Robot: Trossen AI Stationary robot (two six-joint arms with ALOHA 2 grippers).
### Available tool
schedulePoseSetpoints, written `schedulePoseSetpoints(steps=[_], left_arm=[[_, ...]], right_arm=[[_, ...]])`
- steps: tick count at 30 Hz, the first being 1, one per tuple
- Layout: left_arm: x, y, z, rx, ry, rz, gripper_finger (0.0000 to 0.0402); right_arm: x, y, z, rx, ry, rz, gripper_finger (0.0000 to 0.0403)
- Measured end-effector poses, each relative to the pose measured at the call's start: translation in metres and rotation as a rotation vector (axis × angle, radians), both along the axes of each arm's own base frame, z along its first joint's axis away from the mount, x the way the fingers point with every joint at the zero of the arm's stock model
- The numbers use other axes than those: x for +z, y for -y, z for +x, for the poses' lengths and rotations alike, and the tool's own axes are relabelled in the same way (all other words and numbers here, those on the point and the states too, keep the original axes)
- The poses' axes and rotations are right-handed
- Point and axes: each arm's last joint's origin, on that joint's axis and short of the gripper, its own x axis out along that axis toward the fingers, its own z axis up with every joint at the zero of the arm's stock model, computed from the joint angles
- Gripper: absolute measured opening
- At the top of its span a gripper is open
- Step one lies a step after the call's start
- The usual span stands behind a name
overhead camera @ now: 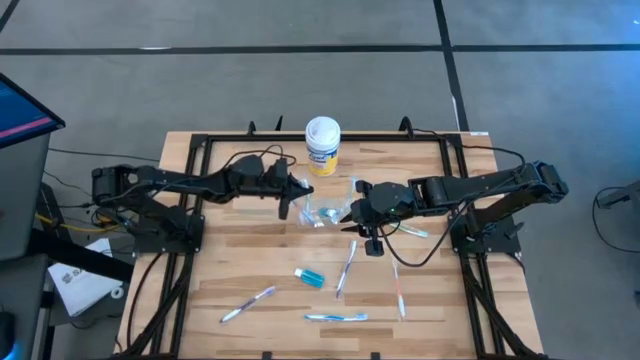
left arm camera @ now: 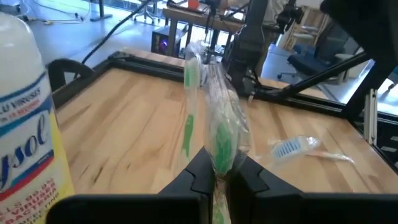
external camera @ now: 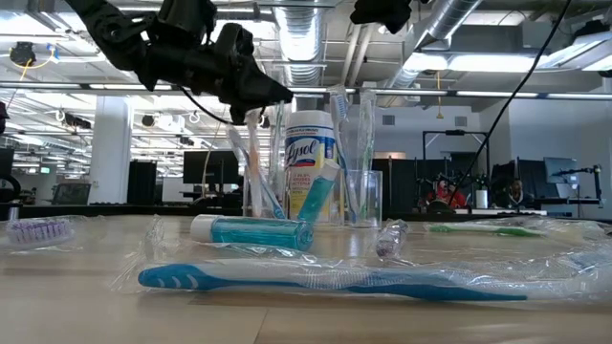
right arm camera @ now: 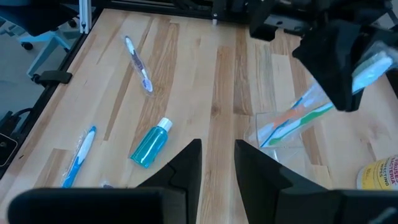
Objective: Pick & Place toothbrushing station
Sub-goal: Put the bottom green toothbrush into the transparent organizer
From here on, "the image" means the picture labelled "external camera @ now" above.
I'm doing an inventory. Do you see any grey computer monitor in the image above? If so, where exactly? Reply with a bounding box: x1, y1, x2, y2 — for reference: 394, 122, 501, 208
543, 156, 579, 200

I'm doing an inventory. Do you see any black left camera cable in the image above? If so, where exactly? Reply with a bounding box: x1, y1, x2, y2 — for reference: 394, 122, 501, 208
179, 84, 233, 126

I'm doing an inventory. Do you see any long linear ceiling light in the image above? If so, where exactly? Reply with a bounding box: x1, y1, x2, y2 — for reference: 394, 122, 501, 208
0, 80, 612, 100

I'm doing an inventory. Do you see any shiny foil air duct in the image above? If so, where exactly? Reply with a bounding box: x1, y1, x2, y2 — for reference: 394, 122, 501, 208
273, 5, 327, 88

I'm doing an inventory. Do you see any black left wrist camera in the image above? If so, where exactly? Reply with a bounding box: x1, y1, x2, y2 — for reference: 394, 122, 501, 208
157, 0, 217, 47

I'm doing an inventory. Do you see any teal mouthwash bottle white cap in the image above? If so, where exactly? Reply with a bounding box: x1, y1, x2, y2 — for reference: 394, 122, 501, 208
189, 214, 316, 253
295, 160, 341, 225

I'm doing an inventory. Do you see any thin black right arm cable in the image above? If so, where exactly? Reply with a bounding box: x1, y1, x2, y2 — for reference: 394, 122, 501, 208
447, 0, 574, 195

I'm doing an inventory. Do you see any black boom stand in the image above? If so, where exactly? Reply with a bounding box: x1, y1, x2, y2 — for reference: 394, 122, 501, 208
552, 164, 604, 210

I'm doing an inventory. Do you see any black computer monitor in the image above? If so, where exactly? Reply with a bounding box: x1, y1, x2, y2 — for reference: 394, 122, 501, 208
0, 147, 15, 181
183, 150, 240, 185

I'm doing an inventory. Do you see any person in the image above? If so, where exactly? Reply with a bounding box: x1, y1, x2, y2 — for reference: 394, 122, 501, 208
432, 179, 468, 210
506, 177, 532, 206

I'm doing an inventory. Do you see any white yellow Lysol wipes canister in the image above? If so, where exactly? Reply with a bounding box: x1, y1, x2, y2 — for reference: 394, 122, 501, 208
284, 110, 339, 224

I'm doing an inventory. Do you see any black mesh office chair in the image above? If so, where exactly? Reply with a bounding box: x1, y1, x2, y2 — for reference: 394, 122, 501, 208
51, 183, 92, 206

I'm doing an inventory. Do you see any black ceiling camera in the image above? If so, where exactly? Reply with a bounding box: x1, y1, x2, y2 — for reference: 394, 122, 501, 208
9, 41, 37, 68

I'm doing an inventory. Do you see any white square pillar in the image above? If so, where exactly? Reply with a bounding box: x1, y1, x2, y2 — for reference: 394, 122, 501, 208
89, 95, 134, 205

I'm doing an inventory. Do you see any purple toothbrush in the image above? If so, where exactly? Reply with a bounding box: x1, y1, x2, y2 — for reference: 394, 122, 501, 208
372, 218, 411, 262
0, 214, 104, 252

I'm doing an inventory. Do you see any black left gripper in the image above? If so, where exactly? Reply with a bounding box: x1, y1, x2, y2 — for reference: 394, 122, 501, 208
136, 23, 294, 126

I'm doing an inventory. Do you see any dark room divider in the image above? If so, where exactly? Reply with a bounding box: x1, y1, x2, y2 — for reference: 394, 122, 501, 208
358, 157, 492, 214

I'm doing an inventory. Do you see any ribbed metal air duct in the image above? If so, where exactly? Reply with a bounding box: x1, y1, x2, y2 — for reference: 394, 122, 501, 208
382, 0, 484, 92

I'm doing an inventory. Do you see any clear acrylic organizer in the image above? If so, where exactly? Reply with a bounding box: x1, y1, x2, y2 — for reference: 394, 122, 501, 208
241, 167, 383, 229

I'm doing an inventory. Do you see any bright ceiling light panel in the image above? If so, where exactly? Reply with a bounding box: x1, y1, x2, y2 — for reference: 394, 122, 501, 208
404, 51, 565, 74

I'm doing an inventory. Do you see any black aluminium table frame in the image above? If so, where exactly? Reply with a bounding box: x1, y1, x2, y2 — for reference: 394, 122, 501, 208
0, 203, 612, 226

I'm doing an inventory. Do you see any yellow hanging cord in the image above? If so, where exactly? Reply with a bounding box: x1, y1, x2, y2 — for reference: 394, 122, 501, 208
433, 70, 445, 120

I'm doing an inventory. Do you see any black tall cabinet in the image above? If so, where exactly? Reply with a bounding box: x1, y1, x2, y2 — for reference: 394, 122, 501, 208
126, 160, 158, 205

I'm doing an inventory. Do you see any black gantry frame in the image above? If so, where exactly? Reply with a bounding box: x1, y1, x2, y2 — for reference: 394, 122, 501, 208
422, 128, 491, 214

